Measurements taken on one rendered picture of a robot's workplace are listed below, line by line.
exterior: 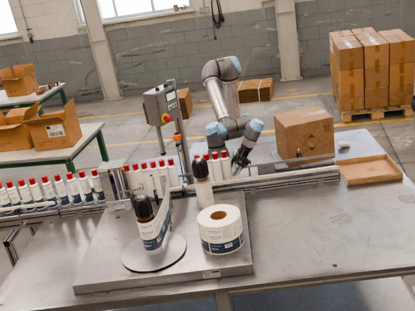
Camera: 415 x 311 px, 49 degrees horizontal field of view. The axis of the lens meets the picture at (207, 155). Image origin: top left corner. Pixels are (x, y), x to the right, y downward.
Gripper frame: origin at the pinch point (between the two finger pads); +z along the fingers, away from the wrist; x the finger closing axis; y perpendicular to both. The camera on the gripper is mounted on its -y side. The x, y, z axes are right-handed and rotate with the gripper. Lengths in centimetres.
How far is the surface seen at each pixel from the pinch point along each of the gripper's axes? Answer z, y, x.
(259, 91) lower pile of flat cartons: 45, -419, 76
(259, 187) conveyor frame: 0.1, 6.0, 15.7
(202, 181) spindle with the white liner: -3.8, 31.3, -19.9
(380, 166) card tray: -34, -4, 79
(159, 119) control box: -16, 1, -51
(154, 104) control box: -23, 0, -56
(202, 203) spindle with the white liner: 7.6, 32.2, -15.9
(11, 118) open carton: 95, -166, -179
